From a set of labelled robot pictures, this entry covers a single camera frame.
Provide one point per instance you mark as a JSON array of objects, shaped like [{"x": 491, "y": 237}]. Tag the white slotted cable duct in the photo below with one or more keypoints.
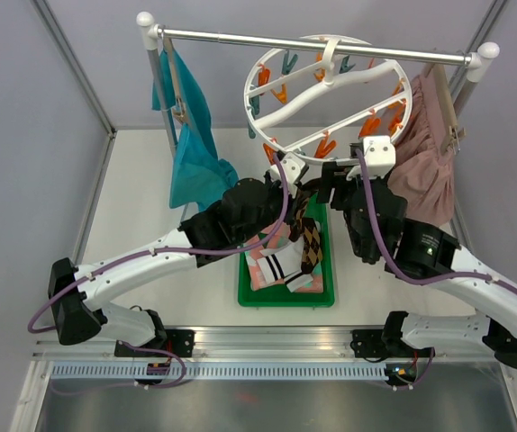
[{"x": 284, "y": 371}]

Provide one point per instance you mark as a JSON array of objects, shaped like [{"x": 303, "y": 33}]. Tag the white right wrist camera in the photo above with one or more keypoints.
[{"x": 379, "y": 156}]

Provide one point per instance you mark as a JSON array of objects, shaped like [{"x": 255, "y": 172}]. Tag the metal clothes rack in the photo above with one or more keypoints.
[{"x": 153, "y": 34}]

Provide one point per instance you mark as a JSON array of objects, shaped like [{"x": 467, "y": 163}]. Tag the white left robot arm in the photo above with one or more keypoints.
[{"x": 82, "y": 298}]

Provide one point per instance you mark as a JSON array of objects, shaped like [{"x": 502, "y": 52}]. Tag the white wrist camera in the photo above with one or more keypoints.
[
  {"x": 292, "y": 166},
  {"x": 379, "y": 156}
]

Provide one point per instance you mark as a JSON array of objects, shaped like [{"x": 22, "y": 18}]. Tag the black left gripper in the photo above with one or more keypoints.
[{"x": 273, "y": 184}]

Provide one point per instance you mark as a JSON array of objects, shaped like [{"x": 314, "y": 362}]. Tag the white round clip hanger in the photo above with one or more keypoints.
[{"x": 326, "y": 99}]

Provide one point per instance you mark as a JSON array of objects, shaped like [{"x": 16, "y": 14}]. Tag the white striped sock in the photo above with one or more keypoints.
[{"x": 283, "y": 265}]

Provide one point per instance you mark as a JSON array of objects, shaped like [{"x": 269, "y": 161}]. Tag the wooden right clip hanger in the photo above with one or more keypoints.
[{"x": 445, "y": 108}]

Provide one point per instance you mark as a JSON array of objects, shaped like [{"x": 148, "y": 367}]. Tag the brown argyle sock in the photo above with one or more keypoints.
[
  {"x": 296, "y": 220},
  {"x": 312, "y": 251}
]

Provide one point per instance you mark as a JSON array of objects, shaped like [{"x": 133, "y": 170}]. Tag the pink patterned sock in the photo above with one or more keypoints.
[{"x": 280, "y": 239}]

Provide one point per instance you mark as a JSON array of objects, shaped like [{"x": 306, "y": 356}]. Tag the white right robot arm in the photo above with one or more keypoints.
[{"x": 422, "y": 254}]

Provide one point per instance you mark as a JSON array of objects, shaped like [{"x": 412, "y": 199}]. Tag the pink pleated skirt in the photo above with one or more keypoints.
[{"x": 424, "y": 171}]

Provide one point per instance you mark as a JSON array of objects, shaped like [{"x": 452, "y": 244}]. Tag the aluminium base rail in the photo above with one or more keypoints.
[{"x": 276, "y": 342}]

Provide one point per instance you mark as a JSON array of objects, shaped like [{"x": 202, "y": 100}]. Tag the teal cloth on hanger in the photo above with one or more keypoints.
[{"x": 199, "y": 175}]

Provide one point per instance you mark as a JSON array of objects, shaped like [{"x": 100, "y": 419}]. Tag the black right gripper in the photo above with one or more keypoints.
[{"x": 334, "y": 175}]

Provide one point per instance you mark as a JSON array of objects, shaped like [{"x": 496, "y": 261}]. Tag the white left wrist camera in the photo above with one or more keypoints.
[{"x": 292, "y": 166}]

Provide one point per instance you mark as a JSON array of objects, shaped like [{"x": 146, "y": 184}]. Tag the wooden clip hanger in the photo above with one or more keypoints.
[
  {"x": 445, "y": 108},
  {"x": 179, "y": 111}
]

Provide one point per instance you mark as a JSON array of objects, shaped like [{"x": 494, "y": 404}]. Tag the wooden left clip hanger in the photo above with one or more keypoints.
[{"x": 179, "y": 111}]

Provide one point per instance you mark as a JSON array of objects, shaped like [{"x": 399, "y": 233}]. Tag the green plastic tray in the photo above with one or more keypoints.
[{"x": 254, "y": 291}]

